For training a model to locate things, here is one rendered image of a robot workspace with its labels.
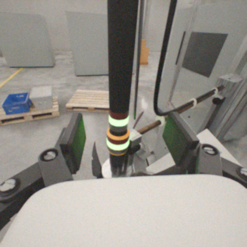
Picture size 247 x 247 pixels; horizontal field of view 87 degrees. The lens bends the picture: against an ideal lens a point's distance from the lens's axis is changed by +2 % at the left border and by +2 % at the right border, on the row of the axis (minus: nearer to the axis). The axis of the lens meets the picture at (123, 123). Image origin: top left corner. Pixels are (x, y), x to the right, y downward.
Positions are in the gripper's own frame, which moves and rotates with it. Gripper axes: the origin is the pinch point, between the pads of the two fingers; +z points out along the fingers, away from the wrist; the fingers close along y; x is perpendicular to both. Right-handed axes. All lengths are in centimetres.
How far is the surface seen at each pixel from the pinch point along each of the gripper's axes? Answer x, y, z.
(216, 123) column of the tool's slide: -34, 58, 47
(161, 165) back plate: -51, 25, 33
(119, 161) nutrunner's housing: -14.6, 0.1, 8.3
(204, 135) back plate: -31, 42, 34
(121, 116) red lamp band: -3.7, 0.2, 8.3
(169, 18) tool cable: 8.8, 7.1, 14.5
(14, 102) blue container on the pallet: -146, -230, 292
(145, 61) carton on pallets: -149, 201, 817
